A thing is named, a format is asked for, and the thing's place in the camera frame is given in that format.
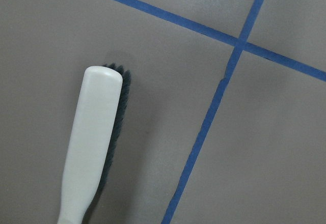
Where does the white brush with dark bristles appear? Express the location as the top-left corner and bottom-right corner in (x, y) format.
(57, 63), (131, 223)

